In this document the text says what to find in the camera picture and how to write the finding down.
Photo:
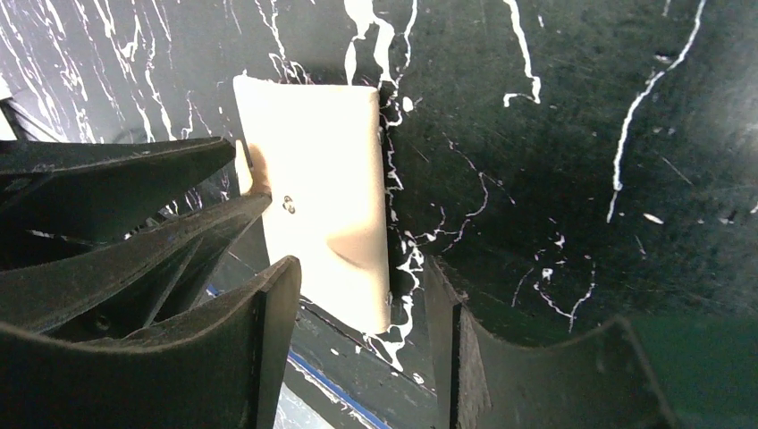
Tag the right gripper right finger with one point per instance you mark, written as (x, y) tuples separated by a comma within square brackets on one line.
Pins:
[(602, 379)]

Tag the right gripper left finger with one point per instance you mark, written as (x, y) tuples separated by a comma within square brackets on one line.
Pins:
[(218, 365)]

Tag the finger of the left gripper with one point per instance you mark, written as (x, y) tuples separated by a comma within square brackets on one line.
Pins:
[(40, 298), (61, 199)]

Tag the beige leather card holder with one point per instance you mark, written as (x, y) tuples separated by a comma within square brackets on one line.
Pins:
[(316, 151)]

